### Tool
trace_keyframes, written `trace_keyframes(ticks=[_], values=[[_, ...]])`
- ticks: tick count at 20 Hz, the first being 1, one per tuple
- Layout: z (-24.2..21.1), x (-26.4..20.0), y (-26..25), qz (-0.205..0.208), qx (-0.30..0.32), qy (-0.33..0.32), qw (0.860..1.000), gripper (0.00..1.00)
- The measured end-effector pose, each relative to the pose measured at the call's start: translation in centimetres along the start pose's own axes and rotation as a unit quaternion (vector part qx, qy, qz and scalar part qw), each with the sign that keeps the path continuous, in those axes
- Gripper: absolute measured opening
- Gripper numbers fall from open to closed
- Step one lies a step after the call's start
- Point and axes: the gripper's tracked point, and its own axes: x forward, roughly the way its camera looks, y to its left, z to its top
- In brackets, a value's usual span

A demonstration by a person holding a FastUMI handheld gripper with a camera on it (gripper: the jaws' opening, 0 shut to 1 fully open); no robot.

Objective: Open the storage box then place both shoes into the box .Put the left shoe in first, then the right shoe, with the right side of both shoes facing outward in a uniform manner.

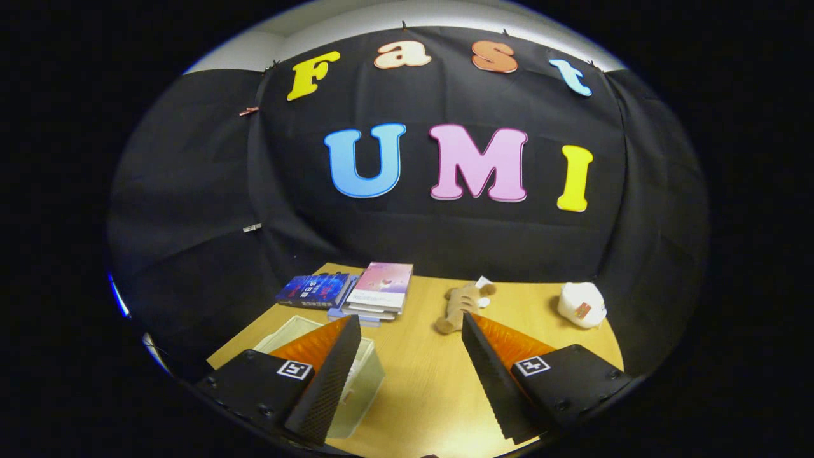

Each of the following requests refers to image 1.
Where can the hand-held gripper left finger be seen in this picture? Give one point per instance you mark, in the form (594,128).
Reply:
(324,394)

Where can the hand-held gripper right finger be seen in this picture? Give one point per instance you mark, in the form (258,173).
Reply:
(496,388)

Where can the green fabric storage box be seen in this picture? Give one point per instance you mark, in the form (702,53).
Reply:
(365,381)

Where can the brown plush toy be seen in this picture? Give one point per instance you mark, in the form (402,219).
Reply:
(461,302)

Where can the white thin book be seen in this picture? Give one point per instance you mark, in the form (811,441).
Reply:
(375,312)

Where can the blue cover book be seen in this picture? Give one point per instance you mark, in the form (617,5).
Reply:
(315,289)

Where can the white plush toy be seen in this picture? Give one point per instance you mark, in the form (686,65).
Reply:
(582,299)

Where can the pink cover book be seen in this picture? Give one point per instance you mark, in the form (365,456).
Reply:
(381,283)

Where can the white clothes peg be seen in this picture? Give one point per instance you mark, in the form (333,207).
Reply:
(252,227)

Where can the computer monitor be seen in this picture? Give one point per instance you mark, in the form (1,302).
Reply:
(118,299)

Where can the pink clothes peg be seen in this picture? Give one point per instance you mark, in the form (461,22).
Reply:
(249,111)

